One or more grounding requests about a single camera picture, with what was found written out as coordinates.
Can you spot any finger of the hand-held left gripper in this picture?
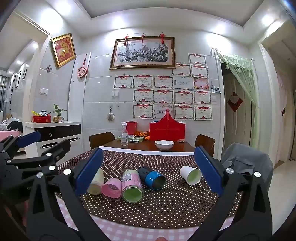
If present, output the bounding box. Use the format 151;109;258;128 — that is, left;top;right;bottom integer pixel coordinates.
7;140;71;184
0;130;42;161

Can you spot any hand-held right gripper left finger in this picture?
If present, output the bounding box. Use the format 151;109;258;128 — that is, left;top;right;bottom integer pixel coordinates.
25;148;110;241

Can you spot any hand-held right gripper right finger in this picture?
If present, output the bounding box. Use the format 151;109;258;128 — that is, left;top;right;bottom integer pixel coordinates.
187;146;272;241

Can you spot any cream plastic cup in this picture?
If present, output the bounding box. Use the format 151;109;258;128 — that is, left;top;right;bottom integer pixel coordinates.
87;167;104;195

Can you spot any white cup green inside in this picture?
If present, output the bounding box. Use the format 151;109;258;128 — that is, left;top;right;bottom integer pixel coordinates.
180;165;202;186

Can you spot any pink patterned cup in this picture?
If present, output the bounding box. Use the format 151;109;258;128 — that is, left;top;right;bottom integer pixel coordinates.
101;177;122;201

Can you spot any floral cup green inside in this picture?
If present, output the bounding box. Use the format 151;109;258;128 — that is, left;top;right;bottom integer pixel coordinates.
121;169;144;204

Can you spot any blue and black cup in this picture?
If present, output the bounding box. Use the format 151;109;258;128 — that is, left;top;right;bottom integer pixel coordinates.
137;165;166;191

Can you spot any white sideboard cabinet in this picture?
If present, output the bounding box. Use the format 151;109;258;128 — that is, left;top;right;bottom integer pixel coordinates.
24;120;82;159

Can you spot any sofa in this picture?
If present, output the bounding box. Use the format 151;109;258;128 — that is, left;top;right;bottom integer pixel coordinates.
0;116;24;141

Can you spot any brown wooden chair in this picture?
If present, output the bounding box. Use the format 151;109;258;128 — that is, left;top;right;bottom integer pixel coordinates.
89;132;115;150
195;134;215;158

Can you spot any potted green plant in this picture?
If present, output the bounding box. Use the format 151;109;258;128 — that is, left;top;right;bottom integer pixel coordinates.
53;103;68;123

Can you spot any grey jacket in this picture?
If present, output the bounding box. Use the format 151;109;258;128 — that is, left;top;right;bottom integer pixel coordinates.
221;142;274;186

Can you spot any clear spray bottle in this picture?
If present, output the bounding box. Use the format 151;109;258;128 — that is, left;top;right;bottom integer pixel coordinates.
120;122;129;146

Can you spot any white door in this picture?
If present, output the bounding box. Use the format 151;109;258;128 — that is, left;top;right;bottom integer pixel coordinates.
223;70;255;160

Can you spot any white ceramic bowl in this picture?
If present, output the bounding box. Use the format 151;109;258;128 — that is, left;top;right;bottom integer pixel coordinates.
154;140;175;151

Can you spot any brown polka dot tablecloth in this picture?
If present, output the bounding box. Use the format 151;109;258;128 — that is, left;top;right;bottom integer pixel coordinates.
54;148;243;224

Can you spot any large red gift box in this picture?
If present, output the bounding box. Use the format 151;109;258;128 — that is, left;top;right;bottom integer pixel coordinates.
149;109;186;142

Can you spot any wooden dining table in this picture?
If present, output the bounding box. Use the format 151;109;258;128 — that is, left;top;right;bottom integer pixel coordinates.
100;138;196;153

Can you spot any green flat box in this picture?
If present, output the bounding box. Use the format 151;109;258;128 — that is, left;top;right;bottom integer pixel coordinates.
116;135;145;143

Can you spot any small red box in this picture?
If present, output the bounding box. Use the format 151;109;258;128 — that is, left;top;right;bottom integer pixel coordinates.
126;121;138;135

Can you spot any pile of orange snack packets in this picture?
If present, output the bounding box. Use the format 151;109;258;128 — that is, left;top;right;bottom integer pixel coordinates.
135;131;150;141

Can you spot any red diamond door decoration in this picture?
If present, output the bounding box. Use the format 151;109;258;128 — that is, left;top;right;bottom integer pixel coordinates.
227;91;243;112

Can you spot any round pink hanging ornament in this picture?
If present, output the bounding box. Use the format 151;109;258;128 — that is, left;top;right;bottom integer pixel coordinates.
77;58;88;79

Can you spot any framed red gold picture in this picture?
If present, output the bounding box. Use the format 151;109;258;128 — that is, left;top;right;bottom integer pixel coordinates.
50;33;77;69

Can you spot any green door curtain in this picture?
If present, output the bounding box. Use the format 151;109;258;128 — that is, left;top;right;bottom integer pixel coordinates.
217;53;259;149

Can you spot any framed plum blossom painting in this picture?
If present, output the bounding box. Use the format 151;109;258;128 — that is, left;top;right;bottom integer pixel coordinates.
109;36;176;70

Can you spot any white wall panel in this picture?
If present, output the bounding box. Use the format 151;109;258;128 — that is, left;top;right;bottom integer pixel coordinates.
68;52;92;122

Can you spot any group of wall certificates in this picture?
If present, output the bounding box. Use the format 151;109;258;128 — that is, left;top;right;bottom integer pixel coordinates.
113;53;213;121

